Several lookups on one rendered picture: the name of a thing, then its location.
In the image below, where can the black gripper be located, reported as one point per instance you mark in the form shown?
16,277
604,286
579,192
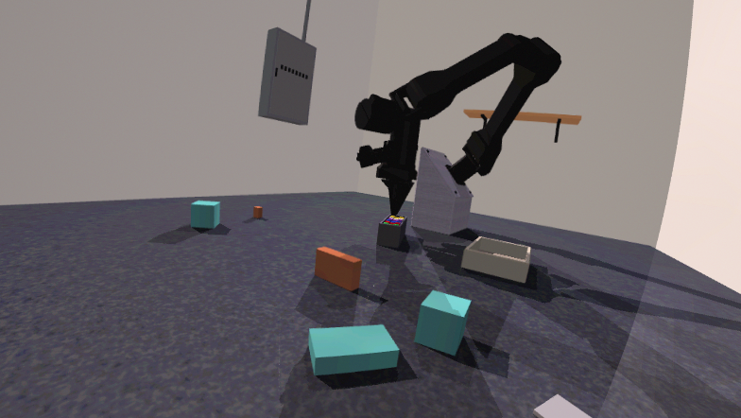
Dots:
400,170

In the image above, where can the teal rectangular block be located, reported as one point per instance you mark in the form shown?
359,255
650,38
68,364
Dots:
351,349

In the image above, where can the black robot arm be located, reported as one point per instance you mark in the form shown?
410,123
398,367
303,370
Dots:
535,63

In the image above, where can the orange rectangular block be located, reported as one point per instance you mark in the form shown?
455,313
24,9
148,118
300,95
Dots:
338,268

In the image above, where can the beige open-top tray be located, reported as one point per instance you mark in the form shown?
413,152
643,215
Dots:
499,258

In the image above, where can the teal cube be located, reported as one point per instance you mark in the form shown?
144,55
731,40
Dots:
442,320
205,214

